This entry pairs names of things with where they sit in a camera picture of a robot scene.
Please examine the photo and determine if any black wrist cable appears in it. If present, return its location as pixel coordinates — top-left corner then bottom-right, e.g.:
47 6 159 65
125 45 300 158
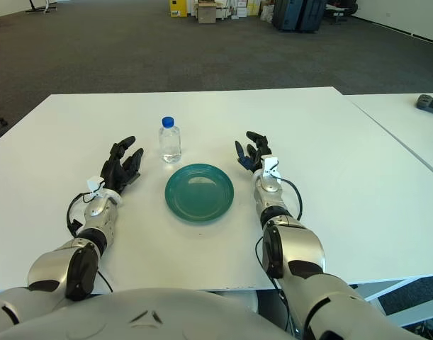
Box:
66 193 94 238
279 178 304 222

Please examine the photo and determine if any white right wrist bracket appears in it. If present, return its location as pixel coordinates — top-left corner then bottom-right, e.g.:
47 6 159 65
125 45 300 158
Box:
261 154 281 180

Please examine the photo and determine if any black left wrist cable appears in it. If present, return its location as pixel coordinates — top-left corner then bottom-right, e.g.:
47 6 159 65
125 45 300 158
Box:
66 193 94 238

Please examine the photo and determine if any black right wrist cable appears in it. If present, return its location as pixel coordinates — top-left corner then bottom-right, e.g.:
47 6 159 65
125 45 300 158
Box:
279 178 304 222

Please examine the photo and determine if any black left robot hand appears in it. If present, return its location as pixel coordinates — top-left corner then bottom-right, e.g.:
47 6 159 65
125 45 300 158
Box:
100 135 145 195

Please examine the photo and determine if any white table frame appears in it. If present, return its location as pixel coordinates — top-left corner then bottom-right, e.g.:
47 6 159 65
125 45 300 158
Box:
343 278 433 327

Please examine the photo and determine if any green round plate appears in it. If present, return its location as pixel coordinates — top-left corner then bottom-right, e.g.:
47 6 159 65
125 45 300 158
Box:
164 163 235 224

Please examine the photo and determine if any black left elbow cable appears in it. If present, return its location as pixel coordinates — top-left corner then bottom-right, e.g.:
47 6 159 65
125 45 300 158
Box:
95 269 114 294

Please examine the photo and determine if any black office chair with desk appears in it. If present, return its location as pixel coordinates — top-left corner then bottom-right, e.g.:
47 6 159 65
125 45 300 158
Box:
325 0 359 26

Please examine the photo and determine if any stack of white boxes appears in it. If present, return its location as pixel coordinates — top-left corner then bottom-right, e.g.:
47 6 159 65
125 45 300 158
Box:
215 0 263 19

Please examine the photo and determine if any clear bottle blue cap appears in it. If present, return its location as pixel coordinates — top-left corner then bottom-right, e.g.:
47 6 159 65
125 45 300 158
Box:
158 115 183 164

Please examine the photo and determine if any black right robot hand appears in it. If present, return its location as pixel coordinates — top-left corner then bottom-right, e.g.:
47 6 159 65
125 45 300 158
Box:
235 130 274 174

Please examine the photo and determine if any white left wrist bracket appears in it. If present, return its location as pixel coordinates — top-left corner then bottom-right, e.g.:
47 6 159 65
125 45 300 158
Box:
87 176 106 199

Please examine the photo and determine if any black suitcase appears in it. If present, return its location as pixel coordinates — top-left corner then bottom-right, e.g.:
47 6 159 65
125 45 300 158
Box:
299 0 327 34

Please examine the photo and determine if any dark blue suitcase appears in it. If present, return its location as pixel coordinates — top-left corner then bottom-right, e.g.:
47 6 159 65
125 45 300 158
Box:
272 0 304 32

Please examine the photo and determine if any black elbow cable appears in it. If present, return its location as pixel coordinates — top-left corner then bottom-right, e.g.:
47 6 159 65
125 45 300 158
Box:
95 269 114 294
254 235 293 332

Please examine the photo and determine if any grey robot torso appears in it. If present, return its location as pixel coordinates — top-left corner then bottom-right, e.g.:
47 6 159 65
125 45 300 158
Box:
0 287 344 340

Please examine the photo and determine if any dark grey handheld device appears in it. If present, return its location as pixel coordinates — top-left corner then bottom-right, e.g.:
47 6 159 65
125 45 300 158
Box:
416 93 433 118

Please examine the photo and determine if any brown cardboard box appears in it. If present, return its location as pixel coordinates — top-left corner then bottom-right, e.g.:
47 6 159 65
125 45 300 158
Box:
196 1 217 24

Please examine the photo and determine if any yellow box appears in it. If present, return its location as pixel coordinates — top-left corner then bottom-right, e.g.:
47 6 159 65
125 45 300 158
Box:
169 0 189 18

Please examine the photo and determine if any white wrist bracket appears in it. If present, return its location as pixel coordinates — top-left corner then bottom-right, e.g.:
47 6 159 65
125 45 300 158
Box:
261 154 281 180
87 176 106 199

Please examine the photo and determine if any black right elbow cable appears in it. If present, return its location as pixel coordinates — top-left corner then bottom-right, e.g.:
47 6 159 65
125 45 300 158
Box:
254 235 293 332

